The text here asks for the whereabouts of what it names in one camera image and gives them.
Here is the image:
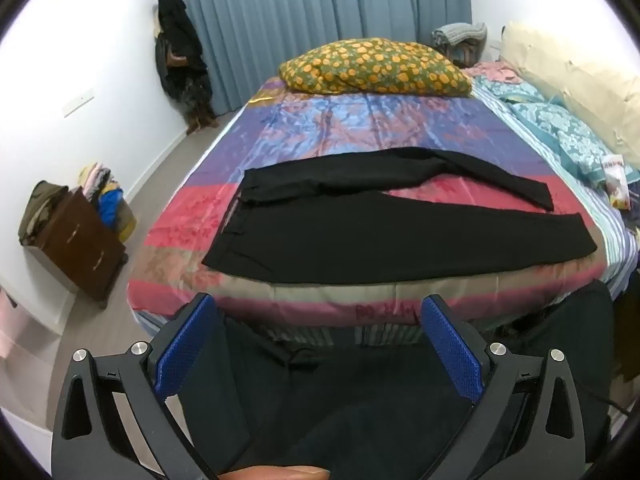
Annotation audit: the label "person's left hand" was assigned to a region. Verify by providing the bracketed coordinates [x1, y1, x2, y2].
[219, 465, 332, 480]

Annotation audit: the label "olive green cloth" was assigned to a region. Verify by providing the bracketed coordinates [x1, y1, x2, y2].
[18, 181, 70, 247]

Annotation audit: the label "brown wooden nightstand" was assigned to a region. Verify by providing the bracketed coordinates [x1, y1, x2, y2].
[37, 187, 128, 309]

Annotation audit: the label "black pants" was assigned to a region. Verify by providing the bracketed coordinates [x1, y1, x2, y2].
[201, 147, 598, 285]

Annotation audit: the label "pink cloth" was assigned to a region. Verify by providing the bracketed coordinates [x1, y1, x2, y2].
[465, 59, 523, 83]

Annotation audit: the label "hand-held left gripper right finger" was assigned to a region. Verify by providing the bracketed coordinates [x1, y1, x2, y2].
[420, 295, 586, 480]

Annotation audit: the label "colourful patchwork quilt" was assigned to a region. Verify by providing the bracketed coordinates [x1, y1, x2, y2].
[127, 77, 613, 331]

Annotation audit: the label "pile of colourful clothes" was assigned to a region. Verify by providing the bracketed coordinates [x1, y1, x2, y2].
[77, 162, 137, 241]

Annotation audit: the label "yellow floral pillow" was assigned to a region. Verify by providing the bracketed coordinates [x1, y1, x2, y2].
[278, 38, 473, 97]

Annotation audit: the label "striped bed sheet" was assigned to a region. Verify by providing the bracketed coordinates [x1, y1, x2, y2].
[135, 82, 640, 348]

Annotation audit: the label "teal floral blanket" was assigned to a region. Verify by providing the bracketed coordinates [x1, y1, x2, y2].
[472, 75, 640, 186]

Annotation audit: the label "person's dark clothing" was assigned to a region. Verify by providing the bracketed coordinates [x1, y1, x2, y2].
[220, 280, 618, 480]

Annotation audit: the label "white and red snack packet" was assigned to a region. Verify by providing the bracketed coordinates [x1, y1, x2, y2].
[600, 156, 629, 209]

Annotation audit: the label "white wall plate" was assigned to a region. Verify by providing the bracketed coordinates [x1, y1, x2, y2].
[62, 88, 96, 118]

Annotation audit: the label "dark hanging clothes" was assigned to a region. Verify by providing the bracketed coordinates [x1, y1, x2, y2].
[154, 0, 219, 136]

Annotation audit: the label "beige padded headboard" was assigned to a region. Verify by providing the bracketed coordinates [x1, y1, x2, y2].
[500, 21, 640, 161]

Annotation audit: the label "grey folded blanket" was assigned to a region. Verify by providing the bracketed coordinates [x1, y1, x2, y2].
[431, 22, 488, 54]

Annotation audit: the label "grey-blue curtain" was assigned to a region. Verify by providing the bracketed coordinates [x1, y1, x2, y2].
[159, 0, 473, 116]

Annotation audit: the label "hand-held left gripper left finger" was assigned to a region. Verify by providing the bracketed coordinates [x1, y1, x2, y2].
[50, 292, 230, 480]

